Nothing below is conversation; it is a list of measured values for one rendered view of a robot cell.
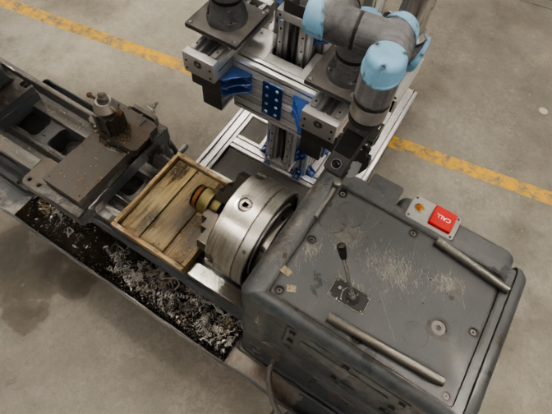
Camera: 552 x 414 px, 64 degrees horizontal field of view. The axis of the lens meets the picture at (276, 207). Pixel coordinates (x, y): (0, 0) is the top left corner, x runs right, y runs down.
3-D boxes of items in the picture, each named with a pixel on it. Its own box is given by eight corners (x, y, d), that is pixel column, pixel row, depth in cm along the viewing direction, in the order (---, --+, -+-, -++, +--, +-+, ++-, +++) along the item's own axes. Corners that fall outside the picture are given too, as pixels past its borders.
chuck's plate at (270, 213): (296, 218, 148) (302, 174, 119) (244, 296, 138) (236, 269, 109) (287, 213, 149) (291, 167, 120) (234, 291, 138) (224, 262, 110)
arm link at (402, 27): (372, -4, 85) (354, 31, 80) (428, 14, 83) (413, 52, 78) (362, 29, 92) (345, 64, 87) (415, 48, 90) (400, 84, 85)
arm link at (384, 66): (417, 43, 77) (404, 76, 73) (398, 89, 86) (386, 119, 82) (374, 29, 78) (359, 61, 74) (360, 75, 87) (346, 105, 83)
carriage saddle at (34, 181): (172, 137, 170) (169, 127, 165) (85, 227, 150) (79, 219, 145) (112, 103, 177) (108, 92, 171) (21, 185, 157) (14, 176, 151)
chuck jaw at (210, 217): (239, 226, 127) (213, 255, 120) (237, 235, 131) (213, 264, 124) (208, 206, 129) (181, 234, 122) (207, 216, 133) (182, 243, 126)
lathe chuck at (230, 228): (287, 213, 149) (291, 167, 120) (234, 291, 138) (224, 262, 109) (265, 200, 151) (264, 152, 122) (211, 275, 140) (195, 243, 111)
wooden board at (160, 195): (245, 196, 160) (245, 190, 156) (183, 274, 144) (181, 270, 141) (179, 157, 166) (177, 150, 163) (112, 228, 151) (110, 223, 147)
